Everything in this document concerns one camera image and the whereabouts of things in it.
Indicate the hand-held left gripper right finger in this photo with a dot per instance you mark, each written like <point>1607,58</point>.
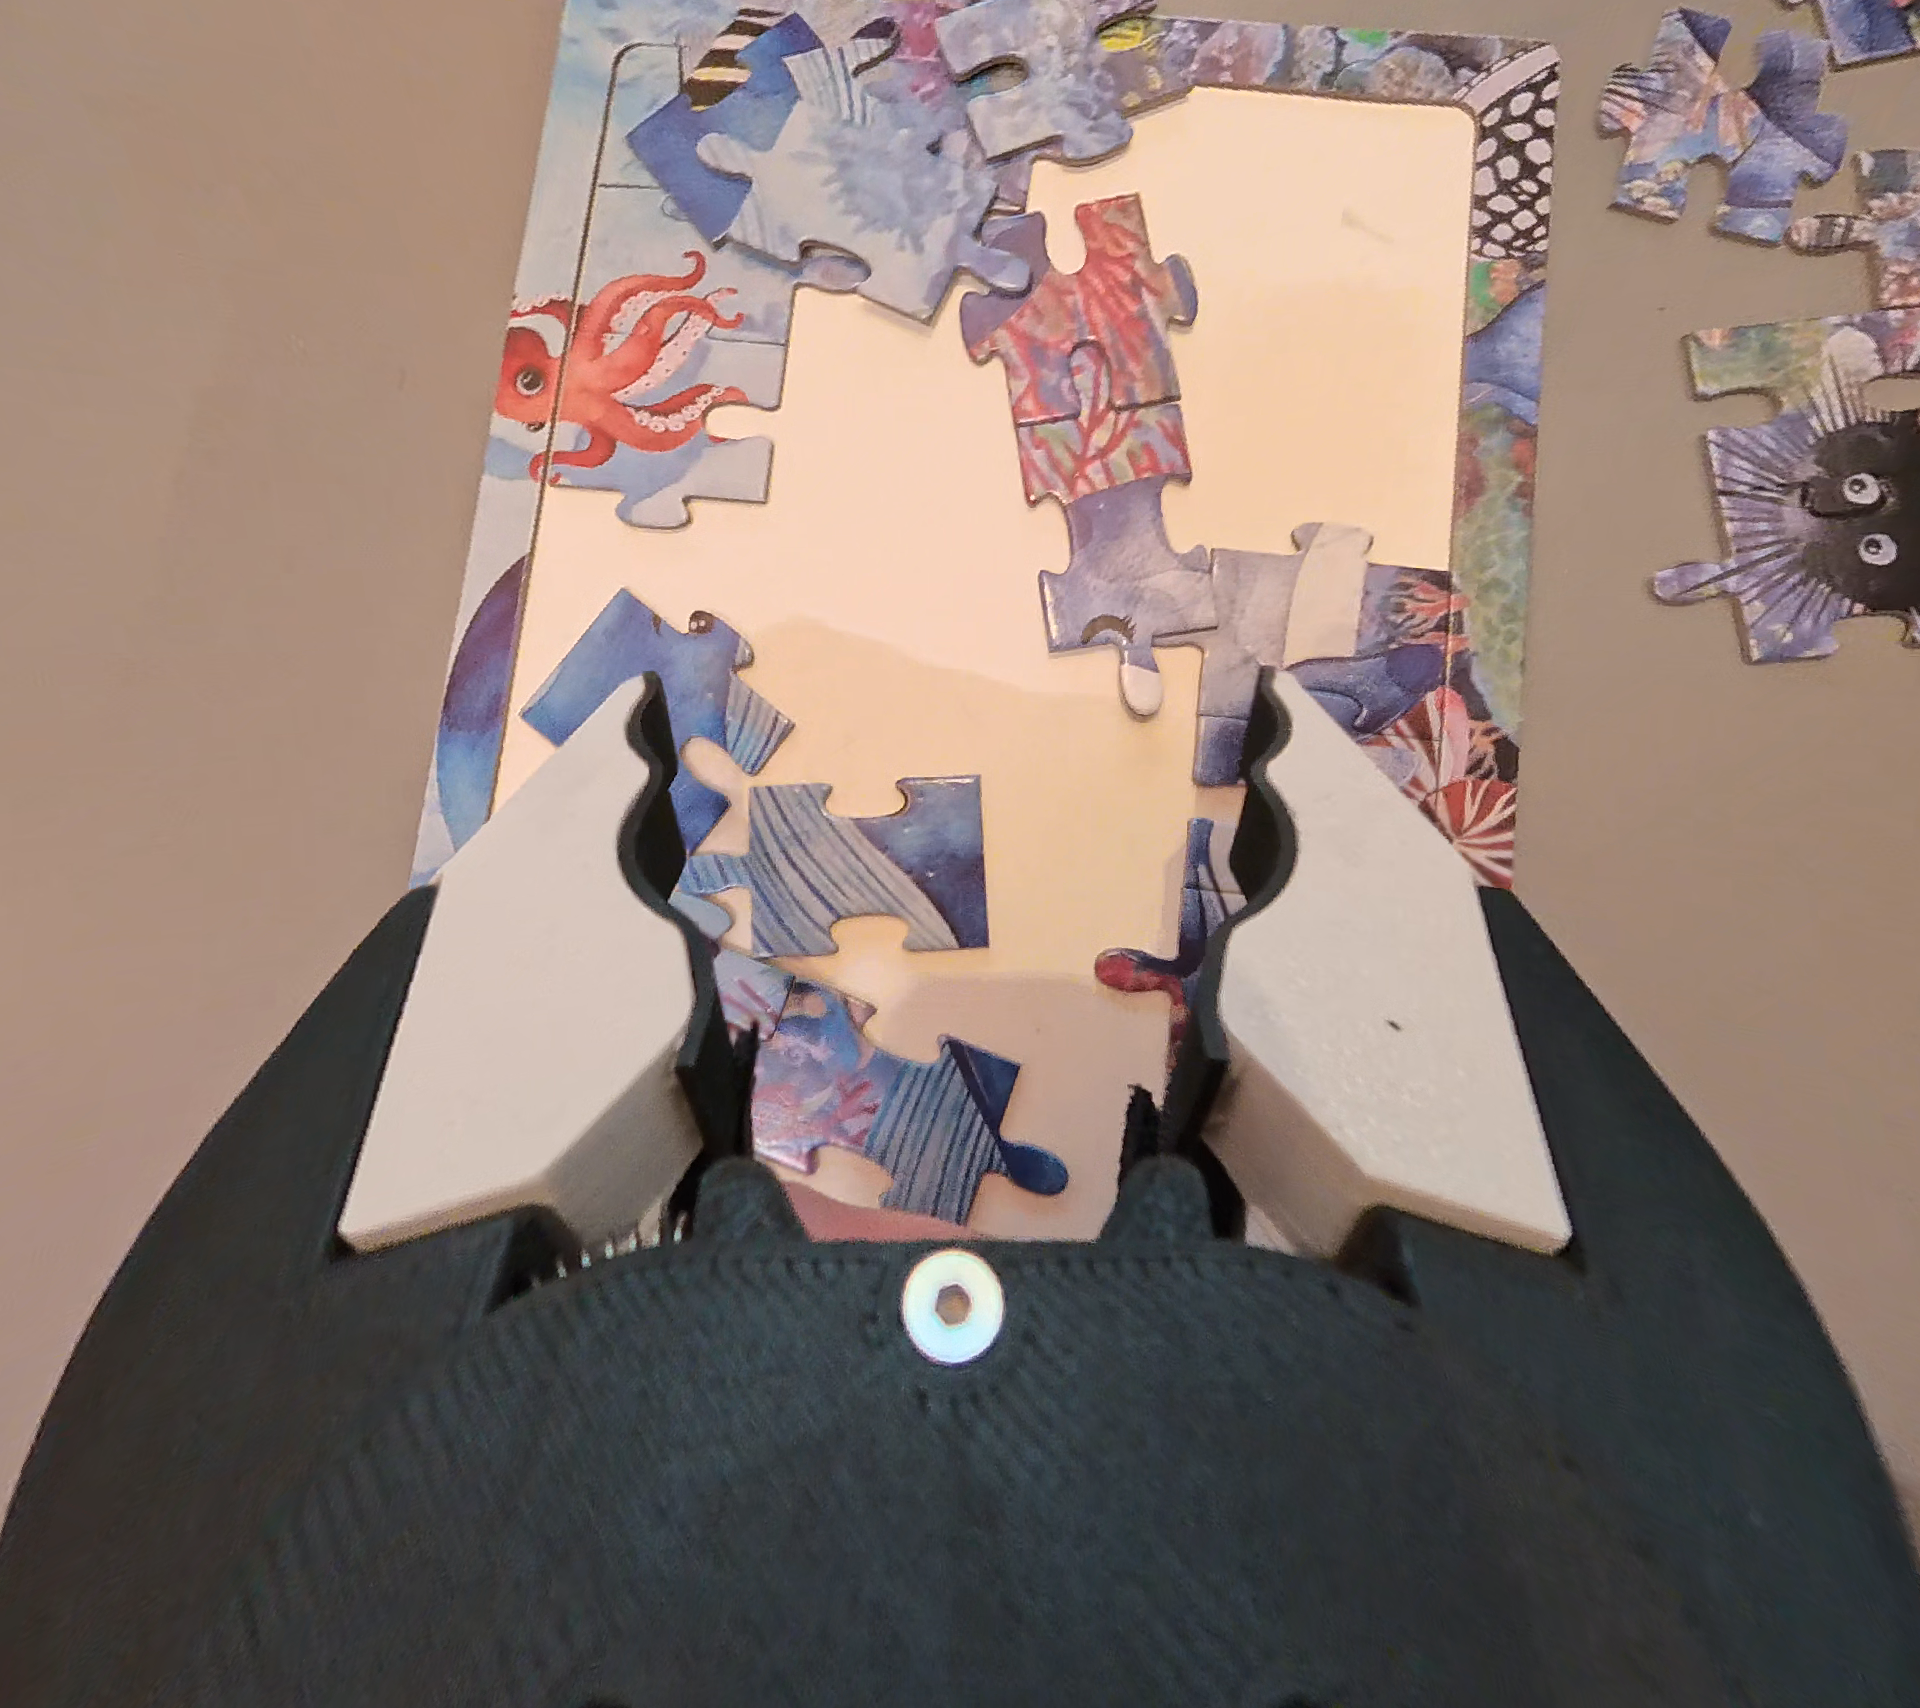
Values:
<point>1379,989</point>

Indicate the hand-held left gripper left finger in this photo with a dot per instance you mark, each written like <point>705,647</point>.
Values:
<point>511,989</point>

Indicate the lavender white whale puzzle piece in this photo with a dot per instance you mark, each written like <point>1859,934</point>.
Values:
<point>1275,597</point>

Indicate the purple eyelash puzzle piece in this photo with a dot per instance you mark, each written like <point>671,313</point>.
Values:
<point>1125,567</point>

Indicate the black sea urchin puzzle piece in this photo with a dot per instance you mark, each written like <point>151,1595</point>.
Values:
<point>1768,538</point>

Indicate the red green coral puzzle piece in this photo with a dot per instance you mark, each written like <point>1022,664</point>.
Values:
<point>1109,448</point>

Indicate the sea print puzzle board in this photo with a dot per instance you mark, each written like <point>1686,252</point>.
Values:
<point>1321,283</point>

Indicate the red coral purple puzzle piece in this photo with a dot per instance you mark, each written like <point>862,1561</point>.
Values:
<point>1109,299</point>

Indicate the light blue anemone puzzle piece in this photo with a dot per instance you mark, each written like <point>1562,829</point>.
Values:
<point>871,192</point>

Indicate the blue red coral puzzle piece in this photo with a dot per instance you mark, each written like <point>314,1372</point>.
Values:
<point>808,1065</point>

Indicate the dark blue whale eye piece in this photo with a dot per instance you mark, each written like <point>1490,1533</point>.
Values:
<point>592,687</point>

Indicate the blue striped whale puzzle piece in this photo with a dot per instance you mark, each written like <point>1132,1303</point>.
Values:
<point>842,868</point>

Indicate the lavender coral puzzle piece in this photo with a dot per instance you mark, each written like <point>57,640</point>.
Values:
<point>1877,236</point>

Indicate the lavender pink spiky puzzle piece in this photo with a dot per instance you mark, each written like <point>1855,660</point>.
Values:
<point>1725,116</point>

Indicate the mottled lavender yellow fish piece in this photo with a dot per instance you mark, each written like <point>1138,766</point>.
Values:
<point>1048,58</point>

